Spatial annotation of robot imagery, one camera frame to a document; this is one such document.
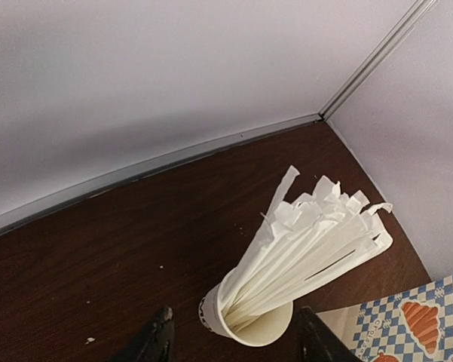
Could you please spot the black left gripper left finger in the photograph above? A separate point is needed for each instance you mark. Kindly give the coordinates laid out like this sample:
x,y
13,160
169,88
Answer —
x,y
153,343

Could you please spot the wrapped white straws bundle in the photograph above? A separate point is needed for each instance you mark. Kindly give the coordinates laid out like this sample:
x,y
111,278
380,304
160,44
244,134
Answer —
x,y
303,245

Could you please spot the blue checkered paper bag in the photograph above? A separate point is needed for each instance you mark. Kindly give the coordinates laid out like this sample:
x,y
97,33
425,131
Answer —
x,y
414,325

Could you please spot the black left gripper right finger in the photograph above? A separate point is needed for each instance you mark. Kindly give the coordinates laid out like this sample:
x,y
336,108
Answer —
x,y
316,342

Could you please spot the right aluminium frame post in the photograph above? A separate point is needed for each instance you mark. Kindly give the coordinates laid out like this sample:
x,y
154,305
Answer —
x,y
396,36

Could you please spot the white cup holding straws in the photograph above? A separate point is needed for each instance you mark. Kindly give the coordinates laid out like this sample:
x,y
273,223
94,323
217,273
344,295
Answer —
x,y
256,332

